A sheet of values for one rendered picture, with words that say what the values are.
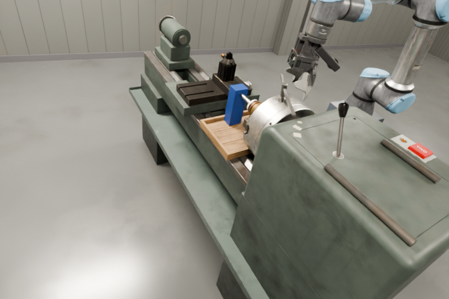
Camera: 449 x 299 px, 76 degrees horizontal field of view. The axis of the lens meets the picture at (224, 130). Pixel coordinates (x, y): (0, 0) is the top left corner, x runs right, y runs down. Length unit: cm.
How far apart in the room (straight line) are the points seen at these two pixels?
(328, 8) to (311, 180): 51
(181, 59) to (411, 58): 143
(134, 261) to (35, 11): 308
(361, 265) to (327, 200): 19
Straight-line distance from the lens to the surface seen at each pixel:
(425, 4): 133
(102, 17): 417
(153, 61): 226
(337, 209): 89
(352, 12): 103
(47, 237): 228
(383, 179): 100
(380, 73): 154
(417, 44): 138
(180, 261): 206
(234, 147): 147
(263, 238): 127
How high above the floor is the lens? 182
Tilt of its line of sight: 37 degrees down
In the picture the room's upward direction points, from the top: 11 degrees clockwise
